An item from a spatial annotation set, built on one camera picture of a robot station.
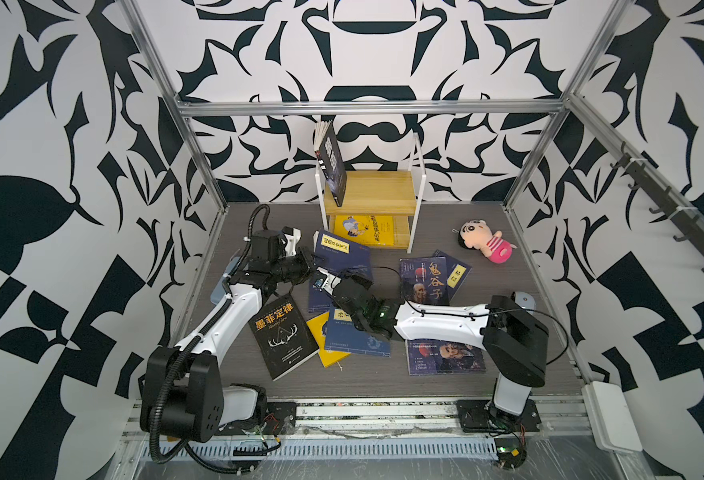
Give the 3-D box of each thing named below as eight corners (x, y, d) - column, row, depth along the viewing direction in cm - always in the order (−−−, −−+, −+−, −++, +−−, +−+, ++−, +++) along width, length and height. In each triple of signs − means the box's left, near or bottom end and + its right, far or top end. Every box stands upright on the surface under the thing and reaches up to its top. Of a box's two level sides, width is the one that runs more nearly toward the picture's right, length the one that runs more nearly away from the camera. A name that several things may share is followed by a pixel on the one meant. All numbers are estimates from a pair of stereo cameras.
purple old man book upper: (402, 305, 94) (403, 301, 92) (397, 261, 105) (398, 256, 102) (452, 305, 94) (454, 301, 92) (442, 261, 105) (444, 256, 102)
